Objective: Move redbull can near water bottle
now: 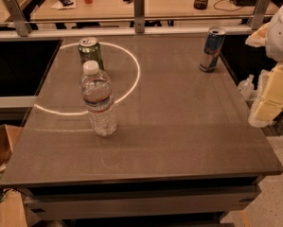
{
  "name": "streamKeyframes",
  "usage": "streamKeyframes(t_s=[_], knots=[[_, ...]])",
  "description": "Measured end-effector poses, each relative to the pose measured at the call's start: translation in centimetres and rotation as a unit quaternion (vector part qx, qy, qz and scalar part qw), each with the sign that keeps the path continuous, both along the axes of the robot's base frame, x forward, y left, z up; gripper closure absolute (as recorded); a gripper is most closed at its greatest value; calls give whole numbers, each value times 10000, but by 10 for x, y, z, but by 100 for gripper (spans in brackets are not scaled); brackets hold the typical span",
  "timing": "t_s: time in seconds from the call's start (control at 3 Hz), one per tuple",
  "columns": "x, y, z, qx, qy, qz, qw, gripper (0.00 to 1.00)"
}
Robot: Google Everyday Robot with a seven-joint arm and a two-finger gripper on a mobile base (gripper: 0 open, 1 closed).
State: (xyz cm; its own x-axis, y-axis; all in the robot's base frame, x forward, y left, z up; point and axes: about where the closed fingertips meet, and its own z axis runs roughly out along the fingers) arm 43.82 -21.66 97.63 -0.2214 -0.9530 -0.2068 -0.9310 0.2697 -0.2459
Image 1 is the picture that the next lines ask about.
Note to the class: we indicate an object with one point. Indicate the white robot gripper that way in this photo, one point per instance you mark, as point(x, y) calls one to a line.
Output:
point(281, 35)

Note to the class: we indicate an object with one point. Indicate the blue silver redbull can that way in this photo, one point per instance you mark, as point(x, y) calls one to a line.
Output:
point(212, 48)

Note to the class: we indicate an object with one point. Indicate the small clear bottle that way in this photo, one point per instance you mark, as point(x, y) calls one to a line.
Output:
point(246, 87)

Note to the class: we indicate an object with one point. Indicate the clear plastic water bottle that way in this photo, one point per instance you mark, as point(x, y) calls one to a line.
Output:
point(97, 93)

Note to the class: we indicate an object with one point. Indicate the green soda can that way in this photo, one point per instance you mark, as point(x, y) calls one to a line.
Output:
point(89, 49)

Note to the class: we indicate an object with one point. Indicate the brown cardboard box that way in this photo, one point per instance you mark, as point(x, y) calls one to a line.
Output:
point(9, 136)

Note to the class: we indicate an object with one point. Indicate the horizontal metal rail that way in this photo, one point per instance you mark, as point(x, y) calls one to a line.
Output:
point(131, 19)

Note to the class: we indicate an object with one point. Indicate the right metal rail bracket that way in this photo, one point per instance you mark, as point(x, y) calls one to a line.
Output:
point(256, 20)

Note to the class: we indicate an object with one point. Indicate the metal rail bracket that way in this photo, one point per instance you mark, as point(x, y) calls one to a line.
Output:
point(139, 15)
point(256, 20)
point(21, 25)

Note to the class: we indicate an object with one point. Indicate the middle metal rail bracket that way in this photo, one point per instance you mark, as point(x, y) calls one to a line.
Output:
point(139, 15)

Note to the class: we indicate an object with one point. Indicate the left metal rail bracket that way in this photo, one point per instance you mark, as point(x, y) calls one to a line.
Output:
point(21, 25)

